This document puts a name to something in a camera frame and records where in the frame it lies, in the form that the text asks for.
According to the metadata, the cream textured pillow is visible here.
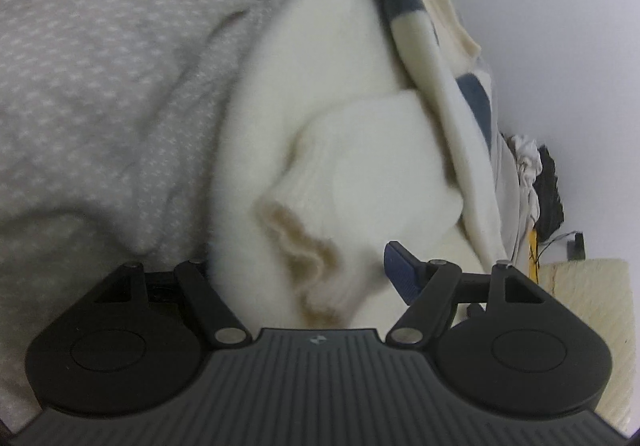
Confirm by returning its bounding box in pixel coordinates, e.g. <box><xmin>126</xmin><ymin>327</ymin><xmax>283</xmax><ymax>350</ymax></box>
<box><xmin>538</xmin><ymin>258</ymin><xmax>637</xmax><ymax>432</ymax></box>

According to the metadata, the grey patterned bed cover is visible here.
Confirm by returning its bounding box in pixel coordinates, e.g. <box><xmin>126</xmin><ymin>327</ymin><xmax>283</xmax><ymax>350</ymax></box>
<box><xmin>1</xmin><ymin>0</ymin><xmax>285</xmax><ymax>430</ymax></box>

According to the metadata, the black charger plug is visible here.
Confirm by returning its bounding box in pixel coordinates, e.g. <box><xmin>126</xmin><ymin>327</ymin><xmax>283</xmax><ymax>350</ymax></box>
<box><xmin>572</xmin><ymin>232</ymin><xmax>586</xmax><ymax>261</ymax></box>

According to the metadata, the white crumpled cloth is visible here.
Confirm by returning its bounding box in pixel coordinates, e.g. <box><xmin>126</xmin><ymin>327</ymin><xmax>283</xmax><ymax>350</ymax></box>
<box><xmin>508</xmin><ymin>135</ymin><xmax>542</xmax><ymax>226</ymax></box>

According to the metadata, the white and navy knit sweater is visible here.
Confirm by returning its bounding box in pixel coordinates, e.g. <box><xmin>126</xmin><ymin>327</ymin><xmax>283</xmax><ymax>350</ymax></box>
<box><xmin>210</xmin><ymin>0</ymin><xmax>506</xmax><ymax>332</ymax></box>

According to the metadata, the black crumpled garment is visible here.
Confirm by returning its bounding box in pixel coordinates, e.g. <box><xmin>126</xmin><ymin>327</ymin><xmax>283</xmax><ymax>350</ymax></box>
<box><xmin>534</xmin><ymin>145</ymin><xmax>565</xmax><ymax>242</ymax></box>

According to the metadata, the black thin cable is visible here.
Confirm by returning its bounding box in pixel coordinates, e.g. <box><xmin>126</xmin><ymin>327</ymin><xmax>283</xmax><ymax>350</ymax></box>
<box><xmin>534</xmin><ymin>229</ymin><xmax>576</xmax><ymax>268</ymax></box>

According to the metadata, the yellow cushion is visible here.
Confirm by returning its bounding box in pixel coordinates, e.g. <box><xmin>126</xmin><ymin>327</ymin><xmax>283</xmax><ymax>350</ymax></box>
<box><xmin>528</xmin><ymin>228</ymin><xmax>539</xmax><ymax>284</ymax></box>

